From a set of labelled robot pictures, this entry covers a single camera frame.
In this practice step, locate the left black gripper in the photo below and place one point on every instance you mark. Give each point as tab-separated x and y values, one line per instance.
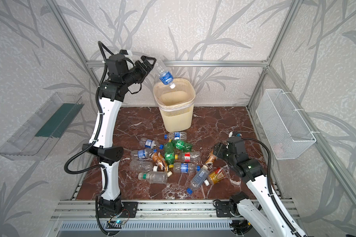
141	68

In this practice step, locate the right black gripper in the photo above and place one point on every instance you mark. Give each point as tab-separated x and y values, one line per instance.
221	151

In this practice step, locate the clear bottle blue label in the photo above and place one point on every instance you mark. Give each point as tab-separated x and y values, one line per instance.
163	73
143	154
185	168
149	143

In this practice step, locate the yellow red tea bottle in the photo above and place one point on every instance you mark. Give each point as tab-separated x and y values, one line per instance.
216	176

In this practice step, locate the clear bottle blue cap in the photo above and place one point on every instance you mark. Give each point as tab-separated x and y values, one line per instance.
198	179

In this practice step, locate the clear bottle green label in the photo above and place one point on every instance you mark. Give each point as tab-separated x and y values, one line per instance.
155	177

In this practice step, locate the large clear bottle white cap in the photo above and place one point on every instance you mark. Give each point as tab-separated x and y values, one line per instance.
142	166

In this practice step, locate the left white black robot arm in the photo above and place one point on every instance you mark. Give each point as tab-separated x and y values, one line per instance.
109	97

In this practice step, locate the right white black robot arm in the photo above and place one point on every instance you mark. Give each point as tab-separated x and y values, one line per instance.
273	220

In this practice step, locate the cream ribbed waste bin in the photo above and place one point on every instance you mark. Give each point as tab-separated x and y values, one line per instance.
175	105

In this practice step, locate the clear bottle red label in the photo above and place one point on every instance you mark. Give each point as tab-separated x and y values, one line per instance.
188	157

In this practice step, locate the green bottle yellow cap right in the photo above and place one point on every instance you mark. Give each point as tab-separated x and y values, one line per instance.
182	145

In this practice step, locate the green bottle yellow cap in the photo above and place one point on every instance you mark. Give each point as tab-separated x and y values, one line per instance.
169	154
182	145

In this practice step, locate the small bottle blue cap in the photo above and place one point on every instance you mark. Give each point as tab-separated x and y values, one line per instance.
176	136

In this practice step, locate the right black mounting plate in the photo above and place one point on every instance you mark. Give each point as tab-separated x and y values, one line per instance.
224	209

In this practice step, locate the black mounting plate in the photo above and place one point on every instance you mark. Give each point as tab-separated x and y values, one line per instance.
224	209
125	209

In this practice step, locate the green bottle yellow cap left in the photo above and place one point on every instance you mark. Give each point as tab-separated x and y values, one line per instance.
169	154

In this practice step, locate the brown Nescafe coffee bottle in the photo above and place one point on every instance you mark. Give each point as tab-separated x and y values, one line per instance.
160	162

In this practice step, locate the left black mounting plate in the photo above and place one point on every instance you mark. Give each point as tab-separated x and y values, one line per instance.
125	209

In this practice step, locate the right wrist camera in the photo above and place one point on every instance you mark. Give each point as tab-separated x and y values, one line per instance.
235	143

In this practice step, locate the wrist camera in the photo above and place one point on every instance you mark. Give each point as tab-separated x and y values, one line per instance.
120	63
235	143

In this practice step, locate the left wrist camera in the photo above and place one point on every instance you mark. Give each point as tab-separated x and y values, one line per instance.
120	63

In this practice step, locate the aluminium frame bar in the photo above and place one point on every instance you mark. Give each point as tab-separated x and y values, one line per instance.
224	63

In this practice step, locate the white wire mesh basket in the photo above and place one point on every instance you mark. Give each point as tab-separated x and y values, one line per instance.
287	132

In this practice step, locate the clear plastic wall tray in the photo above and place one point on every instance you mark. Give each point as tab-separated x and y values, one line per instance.
38	136

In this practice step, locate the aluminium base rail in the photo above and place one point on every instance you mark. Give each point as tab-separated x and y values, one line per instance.
152	215

